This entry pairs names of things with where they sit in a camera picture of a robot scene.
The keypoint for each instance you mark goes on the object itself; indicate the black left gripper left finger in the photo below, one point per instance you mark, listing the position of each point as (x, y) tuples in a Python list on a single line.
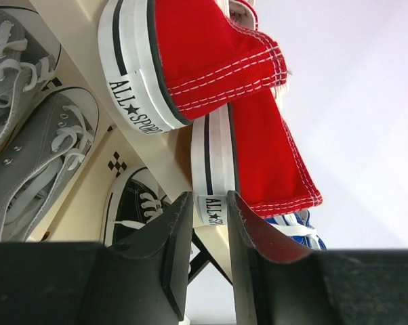
[(142, 279)]

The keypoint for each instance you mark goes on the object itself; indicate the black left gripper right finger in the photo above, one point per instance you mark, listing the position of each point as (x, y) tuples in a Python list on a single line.
[(279, 281)]

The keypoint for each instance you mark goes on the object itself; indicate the blue sneaker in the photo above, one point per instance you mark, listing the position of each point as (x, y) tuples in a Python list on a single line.
[(297, 226)]

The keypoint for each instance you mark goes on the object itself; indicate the black sneaker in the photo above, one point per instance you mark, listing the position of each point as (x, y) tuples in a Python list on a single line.
[(134, 200)]

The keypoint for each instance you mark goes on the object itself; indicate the red sneaker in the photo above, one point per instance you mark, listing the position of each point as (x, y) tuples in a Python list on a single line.
[(246, 146), (167, 63)]

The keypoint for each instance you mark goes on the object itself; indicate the grey sneaker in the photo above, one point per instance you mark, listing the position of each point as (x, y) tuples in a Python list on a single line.
[(37, 165), (29, 54)]

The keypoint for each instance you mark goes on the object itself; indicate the beige black shoe shelf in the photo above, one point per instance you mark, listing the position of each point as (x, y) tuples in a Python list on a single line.
[(77, 215)]

